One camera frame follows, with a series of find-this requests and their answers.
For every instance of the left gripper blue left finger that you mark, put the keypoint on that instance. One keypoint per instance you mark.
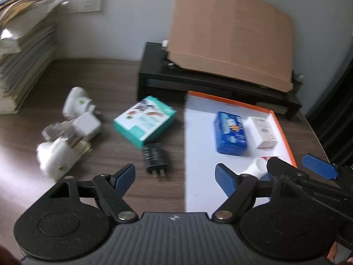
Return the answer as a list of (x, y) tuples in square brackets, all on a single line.
[(116, 185)]

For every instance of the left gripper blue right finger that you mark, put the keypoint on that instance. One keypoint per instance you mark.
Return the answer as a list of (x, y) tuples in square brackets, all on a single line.
[(230, 182)]

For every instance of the white small cylinder bottle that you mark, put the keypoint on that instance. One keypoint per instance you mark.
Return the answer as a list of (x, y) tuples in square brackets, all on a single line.
[(258, 168)]

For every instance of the black power adapter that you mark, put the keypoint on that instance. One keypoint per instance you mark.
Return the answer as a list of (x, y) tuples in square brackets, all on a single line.
[(154, 159)]

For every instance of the blue tissue pack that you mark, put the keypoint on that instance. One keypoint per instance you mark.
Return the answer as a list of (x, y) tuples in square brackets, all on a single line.
[(230, 135)]

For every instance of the white product box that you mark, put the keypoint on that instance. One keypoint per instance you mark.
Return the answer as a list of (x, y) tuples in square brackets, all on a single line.
[(261, 132)]

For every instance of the teal bandage box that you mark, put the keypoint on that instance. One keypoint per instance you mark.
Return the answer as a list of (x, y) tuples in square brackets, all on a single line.
[(144, 122)]

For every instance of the white square charger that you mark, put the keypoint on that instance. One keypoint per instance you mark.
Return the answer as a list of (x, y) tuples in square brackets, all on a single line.
[(87, 126)]

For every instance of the clear liquid refill bottle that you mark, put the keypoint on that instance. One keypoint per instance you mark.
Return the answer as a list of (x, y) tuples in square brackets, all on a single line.
[(56, 130)]

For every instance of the white plug-in repellent heater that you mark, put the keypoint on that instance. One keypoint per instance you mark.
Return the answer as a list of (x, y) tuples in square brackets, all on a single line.
[(77, 103)]

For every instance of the orange white cardboard box lid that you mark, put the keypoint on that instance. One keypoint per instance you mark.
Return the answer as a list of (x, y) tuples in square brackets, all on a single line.
[(202, 193)]

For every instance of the black monitor riser shelf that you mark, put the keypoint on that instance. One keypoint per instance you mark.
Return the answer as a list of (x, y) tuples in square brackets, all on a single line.
[(157, 73)]

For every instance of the wooden book stand board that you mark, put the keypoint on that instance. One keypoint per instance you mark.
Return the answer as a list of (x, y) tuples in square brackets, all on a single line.
[(249, 40)]

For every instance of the stack of books and papers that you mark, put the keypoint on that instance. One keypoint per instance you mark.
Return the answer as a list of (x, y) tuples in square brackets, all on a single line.
[(28, 46)]

